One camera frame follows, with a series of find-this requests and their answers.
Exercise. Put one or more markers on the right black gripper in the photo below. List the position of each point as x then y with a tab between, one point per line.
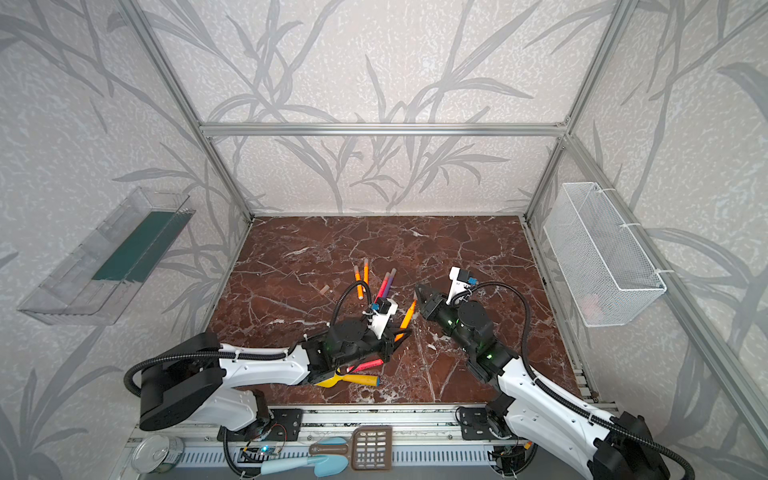
438	308

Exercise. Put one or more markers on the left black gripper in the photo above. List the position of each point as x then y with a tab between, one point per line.
384	336

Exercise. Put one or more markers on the red marker pen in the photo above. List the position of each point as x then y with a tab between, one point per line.
366	366

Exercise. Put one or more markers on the pink marker pen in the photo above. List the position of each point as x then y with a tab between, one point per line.
383	287

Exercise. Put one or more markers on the purple marker pen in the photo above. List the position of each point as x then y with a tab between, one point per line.
389	283

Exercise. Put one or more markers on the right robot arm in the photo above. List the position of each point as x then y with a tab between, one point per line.
595	443

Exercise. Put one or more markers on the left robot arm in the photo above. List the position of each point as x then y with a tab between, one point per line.
207	381

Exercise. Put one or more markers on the yellow toy shovel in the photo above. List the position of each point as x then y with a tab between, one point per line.
366	380

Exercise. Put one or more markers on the light blue spatula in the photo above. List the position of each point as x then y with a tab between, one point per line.
327	458

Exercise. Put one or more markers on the small circuit board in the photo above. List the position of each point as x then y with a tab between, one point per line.
251	454

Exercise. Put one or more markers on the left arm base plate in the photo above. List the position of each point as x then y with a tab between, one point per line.
273	425

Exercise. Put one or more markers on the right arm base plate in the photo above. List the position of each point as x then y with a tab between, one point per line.
475	425

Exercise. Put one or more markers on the aluminium front rail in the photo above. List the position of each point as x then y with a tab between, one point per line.
423	435

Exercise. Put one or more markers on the white wire basket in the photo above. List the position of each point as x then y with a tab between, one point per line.
609	275

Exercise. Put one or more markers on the clear plastic wall tray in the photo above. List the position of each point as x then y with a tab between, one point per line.
96	282

